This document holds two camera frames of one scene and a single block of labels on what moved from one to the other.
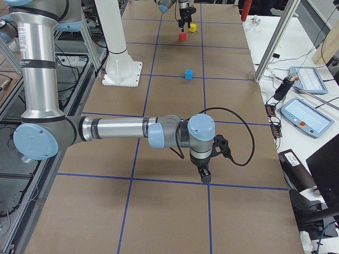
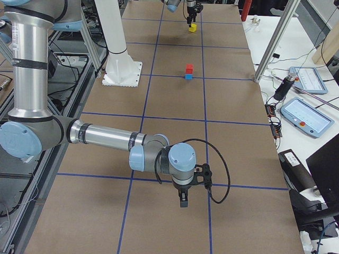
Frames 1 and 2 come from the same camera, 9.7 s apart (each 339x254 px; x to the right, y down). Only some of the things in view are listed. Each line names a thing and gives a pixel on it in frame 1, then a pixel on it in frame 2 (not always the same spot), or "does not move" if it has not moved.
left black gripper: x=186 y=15 -> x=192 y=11
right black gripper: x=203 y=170 -> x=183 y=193
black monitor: x=325 y=166 does not move
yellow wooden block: x=193 y=28 does not move
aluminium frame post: x=276 y=40 does not move
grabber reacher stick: x=312 y=94 does not move
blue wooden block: x=188 y=74 does not move
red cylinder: x=246 y=9 does not move
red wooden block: x=183 y=36 -> x=189 y=69
